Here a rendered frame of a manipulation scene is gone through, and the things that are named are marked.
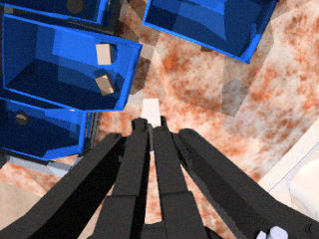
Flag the grey metal shelf frame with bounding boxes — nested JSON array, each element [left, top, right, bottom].
[[0, 0, 124, 177]]

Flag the dark grey disc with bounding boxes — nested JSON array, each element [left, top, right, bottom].
[[16, 113, 30, 125], [67, 0, 85, 14]]

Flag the blue bin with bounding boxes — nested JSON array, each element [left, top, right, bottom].
[[0, 76, 92, 160], [0, 0, 114, 27], [142, 0, 280, 64], [2, 13, 143, 113]]

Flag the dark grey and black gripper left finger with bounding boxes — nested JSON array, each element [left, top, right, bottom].
[[0, 99, 153, 239]]

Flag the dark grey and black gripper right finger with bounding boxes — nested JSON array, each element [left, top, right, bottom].
[[151, 99, 319, 239]]

